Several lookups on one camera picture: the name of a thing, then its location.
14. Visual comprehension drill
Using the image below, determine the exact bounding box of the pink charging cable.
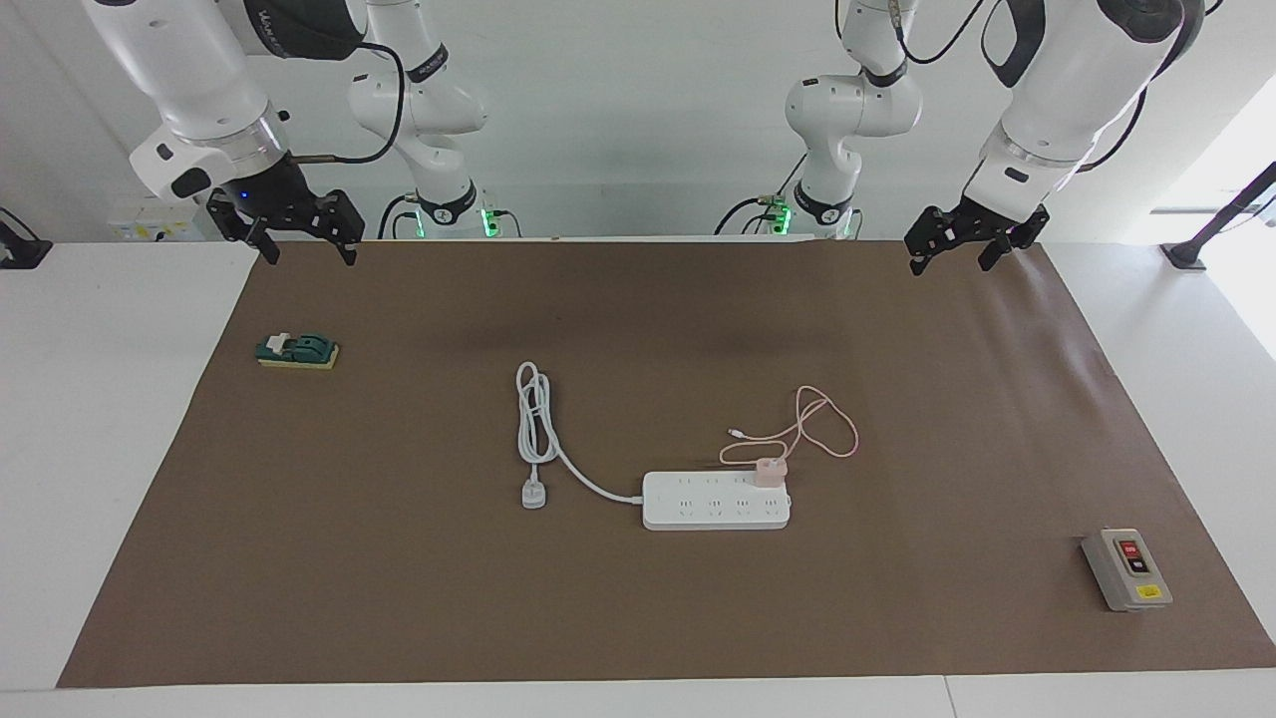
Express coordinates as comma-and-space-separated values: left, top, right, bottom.
719, 386, 860, 469

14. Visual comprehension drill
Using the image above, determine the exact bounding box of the white power strip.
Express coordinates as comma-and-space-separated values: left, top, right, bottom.
642, 471, 793, 532

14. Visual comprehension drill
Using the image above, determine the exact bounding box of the black stand with slanted bar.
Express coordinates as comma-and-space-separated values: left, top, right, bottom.
1161, 163, 1276, 270

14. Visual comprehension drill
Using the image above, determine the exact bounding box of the black low desk clamp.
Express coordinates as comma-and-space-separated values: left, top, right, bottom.
0, 206, 53, 270

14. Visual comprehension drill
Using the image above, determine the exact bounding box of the brown table mat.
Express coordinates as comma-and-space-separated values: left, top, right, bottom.
57, 239, 1276, 689

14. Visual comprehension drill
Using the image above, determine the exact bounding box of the black right arm base cable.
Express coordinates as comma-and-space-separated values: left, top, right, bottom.
377, 192, 524, 240

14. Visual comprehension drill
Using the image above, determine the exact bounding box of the black arm base cable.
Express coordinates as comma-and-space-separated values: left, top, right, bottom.
377, 192, 524, 240
714, 150, 868, 238

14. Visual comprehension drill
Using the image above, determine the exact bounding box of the green knife switch yellow base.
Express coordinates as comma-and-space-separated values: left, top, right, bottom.
255, 332, 341, 371

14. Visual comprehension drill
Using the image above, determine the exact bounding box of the white wall box yellow sticker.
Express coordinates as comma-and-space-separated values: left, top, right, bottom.
108, 193, 215, 242

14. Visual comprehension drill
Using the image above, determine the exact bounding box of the black left arm base cable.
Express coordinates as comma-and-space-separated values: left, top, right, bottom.
714, 150, 868, 238

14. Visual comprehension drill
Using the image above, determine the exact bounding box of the white power cord with plug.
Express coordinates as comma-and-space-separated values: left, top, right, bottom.
515, 361, 647, 511

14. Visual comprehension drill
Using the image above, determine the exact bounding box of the grey on-off switch box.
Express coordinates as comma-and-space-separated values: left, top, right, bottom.
1082, 529, 1174, 612

